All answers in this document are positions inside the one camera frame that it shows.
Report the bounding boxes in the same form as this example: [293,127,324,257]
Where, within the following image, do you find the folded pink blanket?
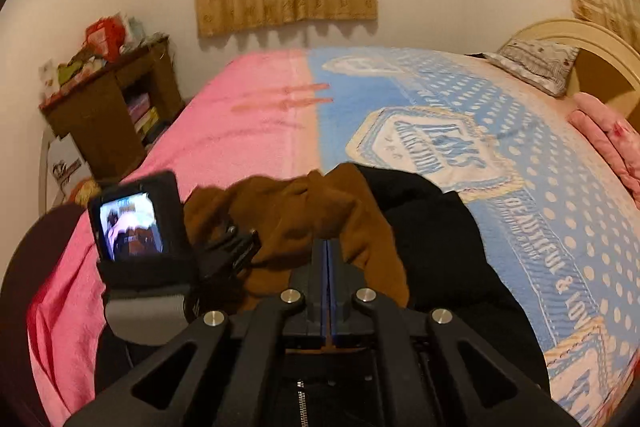
[567,92,640,207]

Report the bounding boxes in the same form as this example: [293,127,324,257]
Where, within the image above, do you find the red gift bag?
[85,15,126,63]

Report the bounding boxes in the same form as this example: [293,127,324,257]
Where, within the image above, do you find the stacked boxes under desk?
[127,93,166,148]

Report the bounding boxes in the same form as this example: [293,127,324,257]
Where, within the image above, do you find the pink and blue bedspread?
[25,45,640,427]

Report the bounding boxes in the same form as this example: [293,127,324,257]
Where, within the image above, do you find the patterned pillow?
[483,38,579,98]

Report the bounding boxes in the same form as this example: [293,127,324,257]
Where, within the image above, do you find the brown wooden desk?
[40,36,184,184]

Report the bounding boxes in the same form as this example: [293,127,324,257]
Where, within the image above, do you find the dark wooden bed footboard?
[0,201,87,427]

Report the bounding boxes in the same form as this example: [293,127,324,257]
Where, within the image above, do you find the cream bed headboard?
[513,18,639,130]

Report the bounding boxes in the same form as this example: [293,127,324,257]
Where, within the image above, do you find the white card with picture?
[38,60,60,102]

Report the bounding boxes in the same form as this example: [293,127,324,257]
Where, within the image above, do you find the green cloth on desk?
[56,53,106,86]

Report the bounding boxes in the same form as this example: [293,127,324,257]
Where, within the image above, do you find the black hoodie with brown hood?
[94,161,551,427]

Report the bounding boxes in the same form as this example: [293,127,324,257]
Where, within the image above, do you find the action camera with screen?
[88,170,193,269]

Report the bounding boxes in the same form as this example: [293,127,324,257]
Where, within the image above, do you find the white paper bag with crown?
[38,127,92,216]

